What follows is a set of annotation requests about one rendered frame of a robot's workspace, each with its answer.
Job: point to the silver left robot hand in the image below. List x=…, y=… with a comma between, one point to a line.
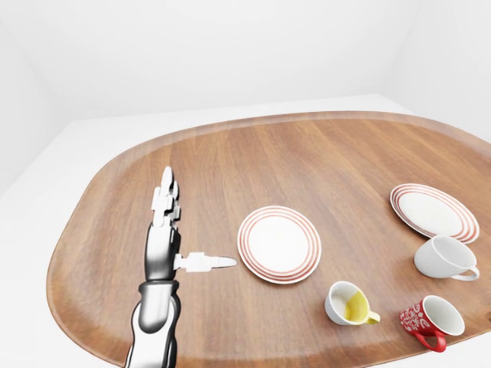
x=159, y=249

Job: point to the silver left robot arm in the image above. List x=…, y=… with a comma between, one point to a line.
x=155, y=322

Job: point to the white plate with red rings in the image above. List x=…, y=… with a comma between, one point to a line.
x=433, y=212
x=279, y=244

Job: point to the white mug with yellow inside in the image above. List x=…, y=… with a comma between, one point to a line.
x=345, y=304

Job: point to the red patterned mug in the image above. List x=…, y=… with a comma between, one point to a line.
x=416, y=320

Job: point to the plain white mug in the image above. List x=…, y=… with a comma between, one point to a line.
x=441, y=257

